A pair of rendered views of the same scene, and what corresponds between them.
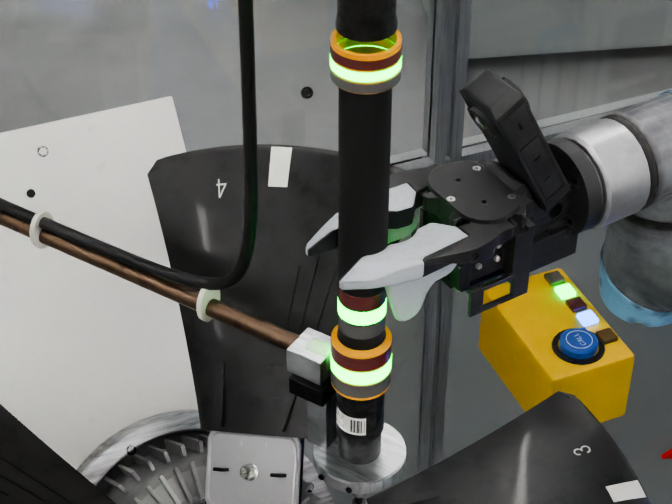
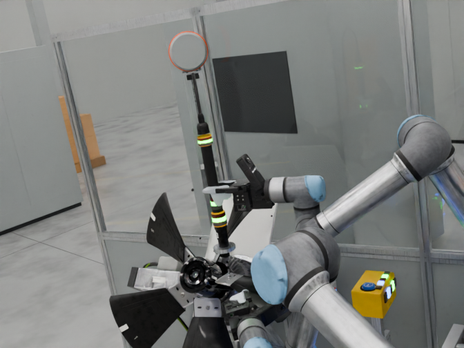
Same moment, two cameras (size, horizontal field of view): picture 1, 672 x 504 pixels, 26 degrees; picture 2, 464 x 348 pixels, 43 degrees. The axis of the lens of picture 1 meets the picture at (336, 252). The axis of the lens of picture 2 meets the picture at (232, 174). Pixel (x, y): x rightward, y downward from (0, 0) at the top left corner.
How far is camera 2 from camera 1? 147 cm
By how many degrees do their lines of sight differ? 54
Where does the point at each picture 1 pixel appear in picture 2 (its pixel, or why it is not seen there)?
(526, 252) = (247, 199)
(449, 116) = (424, 236)
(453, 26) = (421, 204)
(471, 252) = (224, 190)
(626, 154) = (277, 182)
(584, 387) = (362, 299)
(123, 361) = (243, 242)
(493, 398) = not seen: outside the picture
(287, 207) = not seen: hidden behind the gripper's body
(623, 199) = (273, 193)
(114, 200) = not seen: hidden behind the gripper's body
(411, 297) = (217, 199)
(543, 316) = (371, 279)
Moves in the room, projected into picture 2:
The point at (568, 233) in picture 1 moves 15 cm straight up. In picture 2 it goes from (266, 201) to (259, 152)
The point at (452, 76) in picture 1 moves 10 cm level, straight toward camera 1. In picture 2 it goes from (423, 221) to (405, 230)
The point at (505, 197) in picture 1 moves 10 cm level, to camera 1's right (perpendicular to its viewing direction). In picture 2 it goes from (244, 184) to (265, 188)
